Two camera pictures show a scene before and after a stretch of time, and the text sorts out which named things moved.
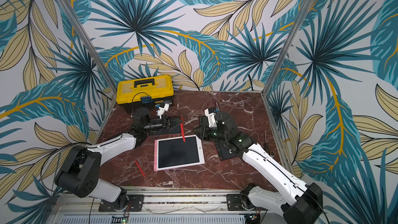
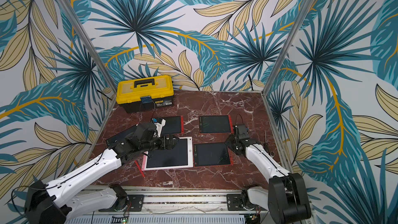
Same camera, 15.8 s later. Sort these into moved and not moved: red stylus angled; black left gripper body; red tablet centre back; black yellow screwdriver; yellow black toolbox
Moved: black left gripper body
Not moved: red tablet centre back; yellow black toolbox; black yellow screwdriver; red stylus angled
